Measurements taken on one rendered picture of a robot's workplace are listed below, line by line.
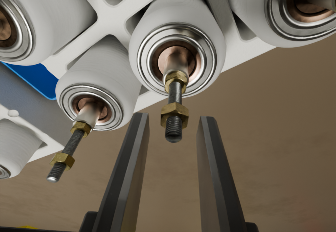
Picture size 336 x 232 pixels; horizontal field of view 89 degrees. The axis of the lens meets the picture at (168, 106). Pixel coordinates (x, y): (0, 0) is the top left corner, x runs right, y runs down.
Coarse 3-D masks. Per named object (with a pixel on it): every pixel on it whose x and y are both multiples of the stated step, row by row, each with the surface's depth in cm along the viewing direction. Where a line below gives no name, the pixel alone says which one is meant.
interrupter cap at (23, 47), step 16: (0, 0) 13; (16, 0) 14; (0, 16) 14; (16, 16) 14; (0, 32) 15; (16, 32) 15; (32, 32) 15; (0, 48) 16; (16, 48) 16; (32, 48) 16
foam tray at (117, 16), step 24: (96, 0) 20; (120, 0) 22; (144, 0) 19; (216, 0) 19; (96, 24) 21; (120, 24) 21; (240, 24) 26; (72, 48) 24; (240, 48) 22; (264, 48) 22; (144, 96) 28
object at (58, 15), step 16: (32, 0) 14; (48, 0) 15; (64, 0) 17; (80, 0) 20; (32, 16) 14; (48, 16) 15; (64, 16) 18; (80, 16) 21; (96, 16) 26; (48, 32) 16; (64, 32) 18; (80, 32) 24; (48, 48) 17; (16, 64) 18; (32, 64) 18
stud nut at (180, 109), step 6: (162, 108) 11; (168, 108) 10; (174, 108) 10; (180, 108) 10; (186, 108) 11; (162, 114) 10; (168, 114) 10; (174, 114) 10; (180, 114) 10; (186, 114) 10; (162, 120) 11; (186, 120) 11; (162, 126) 11; (186, 126) 11
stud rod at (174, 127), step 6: (174, 84) 13; (180, 84) 13; (174, 90) 12; (180, 90) 13; (168, 96) 12; (174, 96) 12; (180, 96) 12; (168, 102) 12; (174, 102) 11; (180, 102) 12; (168, 120) 10; (174, 120) 10; (180, 120) 10; (168, 126) 10; (174, 126) 10; (180, 126) 10; (168, 132) 10; (174, 132) 10; (180, 132) 10; (168, 138) 10; (174, 138) 10; (180, 138) 10
